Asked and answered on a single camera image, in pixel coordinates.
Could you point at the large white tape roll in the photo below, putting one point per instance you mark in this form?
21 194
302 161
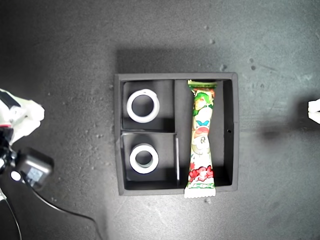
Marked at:
143 119

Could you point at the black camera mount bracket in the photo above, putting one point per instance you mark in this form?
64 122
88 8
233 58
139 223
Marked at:
6 150

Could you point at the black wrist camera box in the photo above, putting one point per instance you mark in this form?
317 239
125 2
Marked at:
37 170

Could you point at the small white tape roll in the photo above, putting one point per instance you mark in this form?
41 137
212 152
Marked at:
132 160

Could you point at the green printed snack bar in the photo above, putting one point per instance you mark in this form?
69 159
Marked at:
201 140

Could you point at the black compartment tray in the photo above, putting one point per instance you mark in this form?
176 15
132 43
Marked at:
150 191

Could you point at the small white plastic piece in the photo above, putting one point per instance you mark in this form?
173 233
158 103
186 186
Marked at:
2 193

